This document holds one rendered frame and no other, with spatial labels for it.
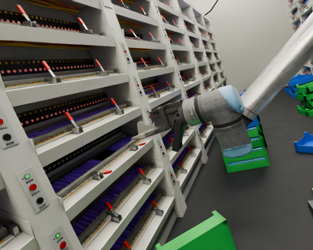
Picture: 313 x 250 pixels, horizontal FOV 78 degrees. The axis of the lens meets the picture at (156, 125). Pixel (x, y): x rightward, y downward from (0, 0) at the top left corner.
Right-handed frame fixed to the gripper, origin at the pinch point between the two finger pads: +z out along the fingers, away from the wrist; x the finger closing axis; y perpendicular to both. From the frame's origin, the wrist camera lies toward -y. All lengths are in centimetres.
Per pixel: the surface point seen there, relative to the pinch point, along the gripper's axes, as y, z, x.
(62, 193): -7.0, 21.0, 25.9
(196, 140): -40, 19, -100
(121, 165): -11.4, 16.6, 0.4
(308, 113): -64, -74, -176
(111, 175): -11.6, 16.7, 8.1
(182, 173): -48, 21, -56
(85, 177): -7.0, 21.0, 15.8
